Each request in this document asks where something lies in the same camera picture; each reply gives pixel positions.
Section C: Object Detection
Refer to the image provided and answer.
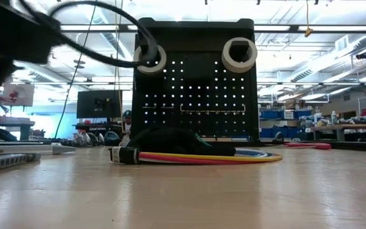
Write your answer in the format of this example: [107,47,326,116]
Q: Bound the black peg board stand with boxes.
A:
[131,17,261,143]

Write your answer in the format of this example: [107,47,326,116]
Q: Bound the metal wire hook rack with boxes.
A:
[179,103,247,115]

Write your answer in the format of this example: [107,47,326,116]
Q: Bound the black work glove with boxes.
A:
[126,125,203,156]

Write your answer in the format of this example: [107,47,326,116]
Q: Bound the white tape roll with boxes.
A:
[133,43,168,76]
[221,36,258,74]

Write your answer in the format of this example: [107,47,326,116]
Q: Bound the multicolour wire bundle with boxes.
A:
[109,146,283,166]

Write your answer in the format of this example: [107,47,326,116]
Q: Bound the cluttered wooden table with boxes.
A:
[299,109,366,142]

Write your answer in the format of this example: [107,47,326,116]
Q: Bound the black aluminium table frame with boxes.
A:
[0,131,366,153]

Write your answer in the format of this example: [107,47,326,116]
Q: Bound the wooden workbench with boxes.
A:
[0,114,36,141]

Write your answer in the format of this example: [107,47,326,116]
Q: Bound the white poster board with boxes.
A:
[0,83,36,108]

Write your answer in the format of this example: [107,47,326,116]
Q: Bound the black glove with grey cuff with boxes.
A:
[182,132,236,156]

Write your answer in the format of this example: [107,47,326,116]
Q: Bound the black hanging cable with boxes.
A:
[53,0,98,140]

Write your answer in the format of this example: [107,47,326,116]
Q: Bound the grey bit holder strip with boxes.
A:
[0,153,42,174]

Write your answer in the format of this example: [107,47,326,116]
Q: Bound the black overhead beam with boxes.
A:
[58,24,366,34]

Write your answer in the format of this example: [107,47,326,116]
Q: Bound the red handled screwdriver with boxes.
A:
[283,142,314,148]
[309,142,332,151]

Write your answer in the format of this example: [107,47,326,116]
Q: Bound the blue bin shelving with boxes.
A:
[259,106,314,139]

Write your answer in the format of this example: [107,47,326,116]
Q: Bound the black monitor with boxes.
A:
[76,90,123,120]

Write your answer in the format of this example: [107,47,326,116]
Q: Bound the orange hanging cord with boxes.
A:
[303,0,315,38]

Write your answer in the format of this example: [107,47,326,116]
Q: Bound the person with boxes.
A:
[120,109,133,143]

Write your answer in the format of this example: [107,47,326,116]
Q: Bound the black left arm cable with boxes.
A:
[17,0,159,69]

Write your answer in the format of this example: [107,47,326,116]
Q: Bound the yellow hanging cord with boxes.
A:
[114,0,125,134]

